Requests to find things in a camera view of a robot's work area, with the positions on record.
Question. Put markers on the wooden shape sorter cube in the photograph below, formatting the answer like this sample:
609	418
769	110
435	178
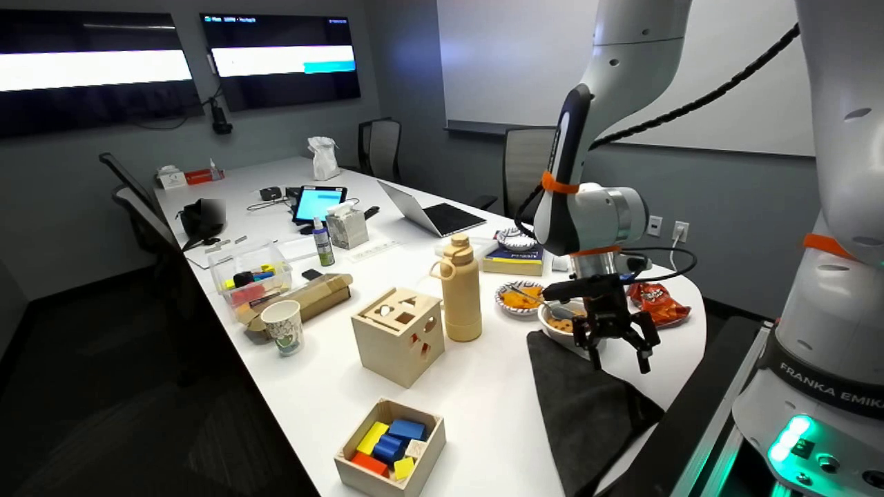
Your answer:
395	339

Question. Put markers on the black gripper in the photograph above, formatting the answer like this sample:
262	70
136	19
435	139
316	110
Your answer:
609	308

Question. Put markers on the red chip bag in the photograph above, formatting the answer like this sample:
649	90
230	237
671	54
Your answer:
663	304

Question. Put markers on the wooden tray of blocks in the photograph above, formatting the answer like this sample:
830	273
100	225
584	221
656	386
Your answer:
417	471

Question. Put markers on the black headphones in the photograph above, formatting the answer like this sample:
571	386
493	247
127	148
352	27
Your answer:
203	221

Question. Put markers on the plate of orange chips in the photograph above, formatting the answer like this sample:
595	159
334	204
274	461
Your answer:
523	298

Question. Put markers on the light wooden block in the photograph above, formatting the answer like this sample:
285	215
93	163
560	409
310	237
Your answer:
414	450

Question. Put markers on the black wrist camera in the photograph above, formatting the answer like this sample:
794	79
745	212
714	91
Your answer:
576	290

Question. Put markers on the long yellow block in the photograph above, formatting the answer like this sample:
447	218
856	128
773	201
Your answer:
372	435

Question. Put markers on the white whiteboard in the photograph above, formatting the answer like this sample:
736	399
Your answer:
497	65

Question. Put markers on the open silver laptop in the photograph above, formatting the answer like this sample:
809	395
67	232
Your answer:
443	218

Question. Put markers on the white bowl of snacks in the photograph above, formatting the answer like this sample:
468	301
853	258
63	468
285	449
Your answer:
556	322

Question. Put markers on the beige water bottle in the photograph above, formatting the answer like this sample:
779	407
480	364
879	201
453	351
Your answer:
461	294

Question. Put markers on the black office chair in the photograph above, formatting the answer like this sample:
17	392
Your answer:
138	208

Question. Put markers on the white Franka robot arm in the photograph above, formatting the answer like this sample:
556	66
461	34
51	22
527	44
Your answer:
830	304

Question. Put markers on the white wall outlet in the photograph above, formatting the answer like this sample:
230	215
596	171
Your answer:
680	230
656	225

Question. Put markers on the white paper bag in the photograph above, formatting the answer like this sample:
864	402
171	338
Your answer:
324	159

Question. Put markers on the long cardboard box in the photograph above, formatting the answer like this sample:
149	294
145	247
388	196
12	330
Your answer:
319	297

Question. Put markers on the small grey office chair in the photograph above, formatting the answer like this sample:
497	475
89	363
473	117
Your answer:
381	150

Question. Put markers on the red block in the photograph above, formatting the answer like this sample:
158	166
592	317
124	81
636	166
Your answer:
367	461

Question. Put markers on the paper cup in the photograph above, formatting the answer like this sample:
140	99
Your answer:
283	326

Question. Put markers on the wall monitor with teal bar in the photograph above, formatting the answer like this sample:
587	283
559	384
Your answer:
279	59

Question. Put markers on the black wall webcam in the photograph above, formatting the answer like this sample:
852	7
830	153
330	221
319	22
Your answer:
222	117

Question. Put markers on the blue block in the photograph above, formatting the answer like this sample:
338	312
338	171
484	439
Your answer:
388	449
410	428

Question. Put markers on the white tissue box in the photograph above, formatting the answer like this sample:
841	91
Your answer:
346	226

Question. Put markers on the large wall monitor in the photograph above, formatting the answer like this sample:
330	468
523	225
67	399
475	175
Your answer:
92	72

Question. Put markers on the clear plastic container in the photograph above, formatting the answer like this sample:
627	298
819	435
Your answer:
250	273

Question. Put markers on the small yellow block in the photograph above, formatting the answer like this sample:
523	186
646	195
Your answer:
401	471

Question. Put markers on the dark grey towel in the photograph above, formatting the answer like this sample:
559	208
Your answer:
589	415

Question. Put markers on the red and white box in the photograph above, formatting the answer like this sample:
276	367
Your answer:
189	175

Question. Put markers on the white paper sheets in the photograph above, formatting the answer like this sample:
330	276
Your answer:
218	250

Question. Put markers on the tablet with lit screen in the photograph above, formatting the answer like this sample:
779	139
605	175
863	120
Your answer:
319	201

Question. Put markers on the grey mesh office chair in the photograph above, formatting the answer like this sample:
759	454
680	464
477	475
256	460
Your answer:
524	168

